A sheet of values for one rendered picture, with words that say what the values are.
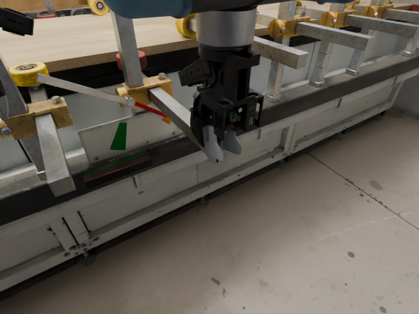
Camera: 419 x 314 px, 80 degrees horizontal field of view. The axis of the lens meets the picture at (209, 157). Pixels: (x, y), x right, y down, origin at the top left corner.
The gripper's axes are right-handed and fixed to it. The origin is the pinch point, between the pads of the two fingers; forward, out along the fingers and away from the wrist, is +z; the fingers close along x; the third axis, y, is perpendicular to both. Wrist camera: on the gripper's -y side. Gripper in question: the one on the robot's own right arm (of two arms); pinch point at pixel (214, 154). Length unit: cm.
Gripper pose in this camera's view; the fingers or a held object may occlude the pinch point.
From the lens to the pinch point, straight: 47.2
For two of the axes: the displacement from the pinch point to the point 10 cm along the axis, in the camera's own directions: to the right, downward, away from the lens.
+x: 8.4, -3.4, 4.2
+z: 0.0, 7.8, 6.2
